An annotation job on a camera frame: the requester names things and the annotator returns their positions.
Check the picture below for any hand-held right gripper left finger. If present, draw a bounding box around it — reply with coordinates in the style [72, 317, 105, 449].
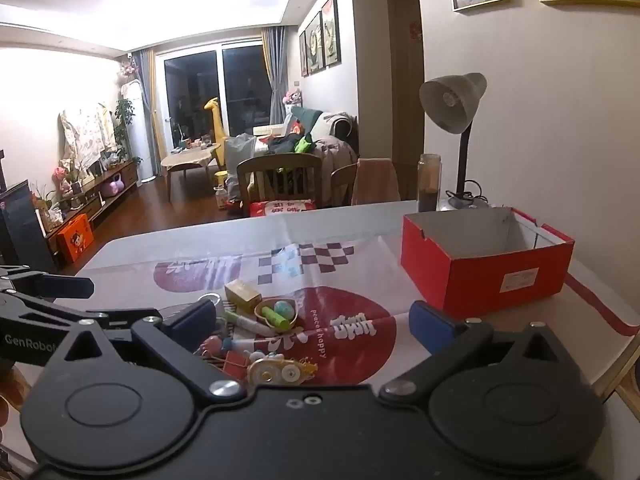
[42, 299, 251, 404]

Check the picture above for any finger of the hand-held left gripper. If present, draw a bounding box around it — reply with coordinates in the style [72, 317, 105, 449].
[0, 264, 95, 300]
[0, 291, 164, 332]

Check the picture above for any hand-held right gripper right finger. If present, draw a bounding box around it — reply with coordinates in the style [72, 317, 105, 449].
[379, 300, 591, 403]

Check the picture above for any pen with pink topper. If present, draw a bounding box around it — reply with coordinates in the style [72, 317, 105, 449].
[200, 336, 273, 359]

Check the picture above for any small yellow box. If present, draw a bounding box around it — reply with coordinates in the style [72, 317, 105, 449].
[224, 280, 263, 315]

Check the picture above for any red cardboard box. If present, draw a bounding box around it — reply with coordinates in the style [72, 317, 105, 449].
[400, 206, 576, 317]

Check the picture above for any white marker pen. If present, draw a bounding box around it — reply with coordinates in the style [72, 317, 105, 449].
[223, 310, 275, 337]

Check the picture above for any pink dish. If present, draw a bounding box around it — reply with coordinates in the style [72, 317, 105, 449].
[254, 298, 300, 332]

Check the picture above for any green capped tube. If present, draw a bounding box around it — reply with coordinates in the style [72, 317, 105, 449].
[260, 308, 292, 328]

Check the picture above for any correction tape dispenser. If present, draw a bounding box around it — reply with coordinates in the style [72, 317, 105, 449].
[247, 357, 301, 386]

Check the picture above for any orange printed box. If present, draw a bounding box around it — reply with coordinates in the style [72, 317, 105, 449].
[55, 214, 96, 263]

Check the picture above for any black television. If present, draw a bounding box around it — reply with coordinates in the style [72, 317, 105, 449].
[0, 150, 56, 276]

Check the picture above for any red and white printed tablecloth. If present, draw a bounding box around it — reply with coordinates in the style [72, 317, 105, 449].
[75, 237, 640, 390]

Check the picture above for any wooden media cabinet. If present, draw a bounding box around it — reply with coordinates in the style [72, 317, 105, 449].
[30, 160, 140, 262]

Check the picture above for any tall glass jar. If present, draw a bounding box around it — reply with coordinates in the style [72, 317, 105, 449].
[416, 153, 443, 213]

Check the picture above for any red printed cushion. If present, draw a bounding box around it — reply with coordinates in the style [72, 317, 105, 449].
[248, 199, 319, 218]

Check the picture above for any cream floral hanging cloth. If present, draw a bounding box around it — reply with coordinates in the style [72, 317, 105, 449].
[59, 102, 118, 173]

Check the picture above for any pink towel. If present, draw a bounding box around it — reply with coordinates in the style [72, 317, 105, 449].
[357, 158, 402, 206]

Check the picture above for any wooden coffee table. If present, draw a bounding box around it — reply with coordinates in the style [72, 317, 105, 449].
[161, 146, 223, 202]

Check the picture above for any white standing air conditioner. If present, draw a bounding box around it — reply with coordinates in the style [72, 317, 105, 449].
[121, 79, 158, 183]

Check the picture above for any grey plastic bag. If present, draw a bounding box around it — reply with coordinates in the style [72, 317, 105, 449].
[223, 133, 257, 201]

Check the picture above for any wooden slatted chair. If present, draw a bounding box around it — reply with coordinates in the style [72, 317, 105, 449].
[236, 152, 323, 216]

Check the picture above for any green potted plant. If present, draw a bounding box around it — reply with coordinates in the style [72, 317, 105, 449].
[114, 99, 137, 161]

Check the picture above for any yellow giraffe toy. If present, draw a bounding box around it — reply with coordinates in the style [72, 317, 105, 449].
[203, 97, 228, 171]

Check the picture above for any grey curtain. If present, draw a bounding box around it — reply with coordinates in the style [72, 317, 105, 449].
[261, 25, 288, 126]
[137, 49, 166, 176]

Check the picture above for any sofa with piled clothes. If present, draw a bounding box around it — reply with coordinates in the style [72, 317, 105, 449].
[252, 106, 360, 201]

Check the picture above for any grey desk lamp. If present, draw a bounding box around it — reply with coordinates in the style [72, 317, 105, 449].
[419, 72, 493, 211]

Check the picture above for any wooden door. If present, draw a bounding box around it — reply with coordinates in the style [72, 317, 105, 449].
[385, 0, 426, 201]

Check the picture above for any glass sliding door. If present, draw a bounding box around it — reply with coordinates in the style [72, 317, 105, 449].
[162, 42, 273, 153]

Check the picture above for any black lamp cable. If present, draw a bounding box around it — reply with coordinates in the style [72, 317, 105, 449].
[445, 180, 489, 202]

